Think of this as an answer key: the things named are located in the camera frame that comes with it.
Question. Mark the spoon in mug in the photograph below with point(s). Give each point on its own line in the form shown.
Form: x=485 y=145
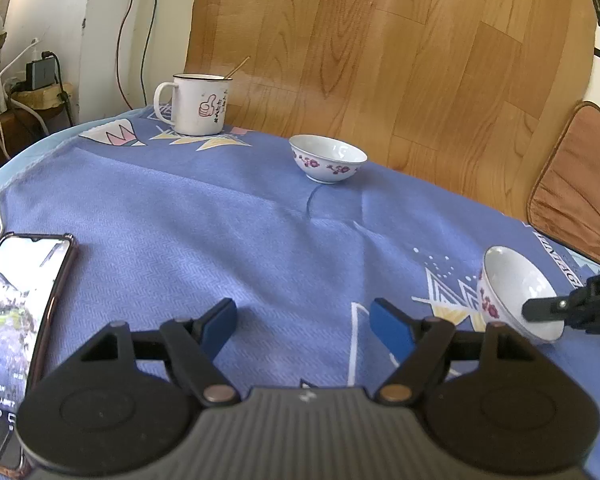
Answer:
x=235 y=69

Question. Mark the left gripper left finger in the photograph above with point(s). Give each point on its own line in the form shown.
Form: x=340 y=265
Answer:
x=188 y=346

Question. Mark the smartphone with lit screen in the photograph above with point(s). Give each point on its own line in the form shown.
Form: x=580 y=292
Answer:
x=33 y=270

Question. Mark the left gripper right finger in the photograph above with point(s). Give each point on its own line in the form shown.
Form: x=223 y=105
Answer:
x=423 y=348

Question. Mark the small black charger box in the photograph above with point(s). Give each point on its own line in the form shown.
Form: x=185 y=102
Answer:
x=41 y=73

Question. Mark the brown seat cushion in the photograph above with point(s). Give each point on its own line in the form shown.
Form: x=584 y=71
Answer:
x=565 y=201

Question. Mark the blue printed tablecloth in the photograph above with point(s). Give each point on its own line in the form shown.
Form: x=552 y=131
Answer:
x=167 y=226

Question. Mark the red-flower bowl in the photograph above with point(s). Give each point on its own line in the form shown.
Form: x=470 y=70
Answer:
x=506 y=281
x=326 y=160

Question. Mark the white enamel mug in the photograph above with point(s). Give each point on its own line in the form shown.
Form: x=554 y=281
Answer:
x=198 y=103

